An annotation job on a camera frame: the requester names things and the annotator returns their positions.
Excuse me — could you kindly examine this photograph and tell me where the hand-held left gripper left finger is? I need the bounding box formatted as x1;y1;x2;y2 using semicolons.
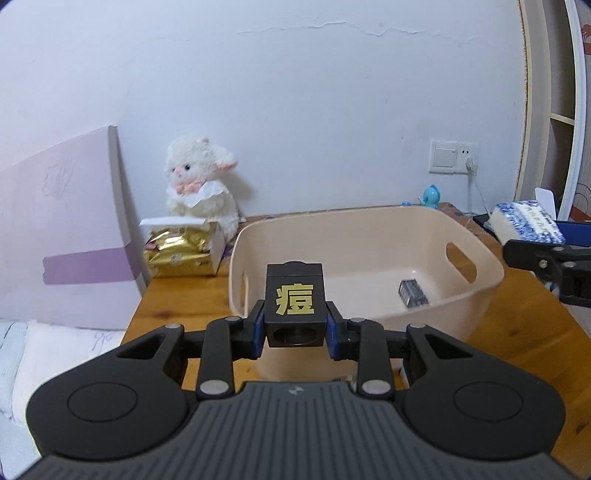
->
115;300;268;401

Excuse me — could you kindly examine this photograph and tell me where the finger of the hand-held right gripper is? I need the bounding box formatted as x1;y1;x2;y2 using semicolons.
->
502;239;591;309
556;217;591;248

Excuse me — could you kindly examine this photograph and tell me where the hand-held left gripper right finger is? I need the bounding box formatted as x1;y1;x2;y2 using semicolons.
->
325;300;477;401

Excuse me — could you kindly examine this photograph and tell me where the blue and white patterned box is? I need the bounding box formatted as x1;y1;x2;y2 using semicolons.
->
488;200;567;246

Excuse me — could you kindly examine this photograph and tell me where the black box with gold character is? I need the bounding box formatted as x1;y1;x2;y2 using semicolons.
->
264;261;328;350

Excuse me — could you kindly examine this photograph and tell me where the beige plastic basin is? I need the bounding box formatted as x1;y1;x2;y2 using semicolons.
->
229;206;505;382

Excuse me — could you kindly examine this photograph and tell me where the white card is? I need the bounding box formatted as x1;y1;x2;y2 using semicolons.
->
534;186;560;219

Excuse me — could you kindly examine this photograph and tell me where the small dark striped box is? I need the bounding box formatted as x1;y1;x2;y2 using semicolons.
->
397;278;430;309

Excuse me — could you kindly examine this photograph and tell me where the white box of gold packets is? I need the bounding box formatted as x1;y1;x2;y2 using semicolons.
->
139;216;227;279

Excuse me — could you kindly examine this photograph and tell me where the white shelf unit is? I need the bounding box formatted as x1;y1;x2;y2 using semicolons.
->
514;0;591;222

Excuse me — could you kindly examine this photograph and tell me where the small blue figurine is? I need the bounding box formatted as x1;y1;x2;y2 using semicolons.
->
417;184;442;208

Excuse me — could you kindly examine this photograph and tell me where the white plush sheep toy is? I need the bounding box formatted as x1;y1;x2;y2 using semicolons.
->
164;135;241;241

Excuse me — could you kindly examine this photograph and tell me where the white bedding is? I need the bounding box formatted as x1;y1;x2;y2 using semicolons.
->
0;318;131;467

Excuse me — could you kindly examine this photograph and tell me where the white plug with cable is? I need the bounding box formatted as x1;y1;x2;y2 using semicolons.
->
464;156;491;216

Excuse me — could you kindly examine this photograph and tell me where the white wall switch socket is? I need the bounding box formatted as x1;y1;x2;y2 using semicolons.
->
429;138;480;175

